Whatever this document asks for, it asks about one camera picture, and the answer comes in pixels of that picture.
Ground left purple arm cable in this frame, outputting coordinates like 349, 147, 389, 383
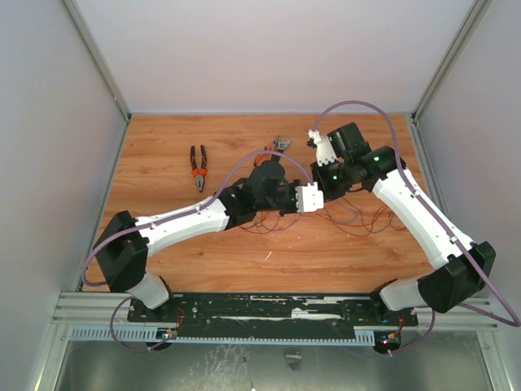
81, 149, 317, 354

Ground large orange black pliers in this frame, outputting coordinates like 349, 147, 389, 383
190, 145, 208, 192

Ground small orange needle-nose pliers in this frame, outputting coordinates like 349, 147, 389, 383
252, 140, 278, 167

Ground grey slotted cable duct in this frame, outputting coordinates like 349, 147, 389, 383
68, 324, 376, 346

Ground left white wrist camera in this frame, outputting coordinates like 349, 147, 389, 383
296, 182, 324, 213

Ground black adjustable wrench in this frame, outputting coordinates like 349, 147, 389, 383
271, 137, 291, 153

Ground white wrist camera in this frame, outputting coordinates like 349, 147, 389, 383
296, 182, 324, 213
307, 130, 338, 167

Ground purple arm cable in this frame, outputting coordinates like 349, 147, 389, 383
81, 149, 317, 354
313, 99, 521, 359

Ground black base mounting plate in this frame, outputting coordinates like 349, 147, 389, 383
127, 292, 418, 339

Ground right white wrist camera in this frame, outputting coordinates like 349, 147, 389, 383
307, 130, 338, 167

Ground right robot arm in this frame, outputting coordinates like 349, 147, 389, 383
308, 122, 496, 324

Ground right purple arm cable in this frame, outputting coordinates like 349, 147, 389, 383
313, 99, 521, 359

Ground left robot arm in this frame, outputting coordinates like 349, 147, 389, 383
96, 160, 302, 322

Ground long red wire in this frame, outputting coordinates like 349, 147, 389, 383
239, 203, 408, 238

